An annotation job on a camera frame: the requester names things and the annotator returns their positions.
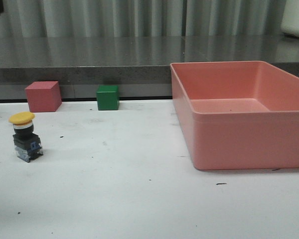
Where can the yellow push button switch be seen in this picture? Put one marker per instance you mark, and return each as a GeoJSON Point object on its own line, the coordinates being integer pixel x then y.
{"type": "Point", "coordinates": [26, 143]}

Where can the green cube block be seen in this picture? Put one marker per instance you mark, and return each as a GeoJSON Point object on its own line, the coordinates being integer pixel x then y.
{"type": "Point", "coordinates": [108, 97]}

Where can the grey stone counter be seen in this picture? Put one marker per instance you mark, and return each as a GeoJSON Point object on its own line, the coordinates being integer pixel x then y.
{"type": "Point", "coordinates": [139, 66]}

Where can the pink plastic bin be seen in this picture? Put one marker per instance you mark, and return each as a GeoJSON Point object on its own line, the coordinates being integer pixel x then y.
{"type": "Point", "coordinates": [237, 114]}

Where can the pink cube block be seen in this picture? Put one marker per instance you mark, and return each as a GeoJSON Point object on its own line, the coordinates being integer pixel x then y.
{"type": "Point", "coordinates": [43, 96]}

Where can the grey curtain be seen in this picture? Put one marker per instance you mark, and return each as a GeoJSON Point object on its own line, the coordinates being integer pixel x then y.
{"type": "Point", "coordinates": [139, 18]}

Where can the white appliance in background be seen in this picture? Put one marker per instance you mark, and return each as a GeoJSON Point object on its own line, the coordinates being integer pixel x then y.
{"type": "Point", "coordinates": [290, 20]}

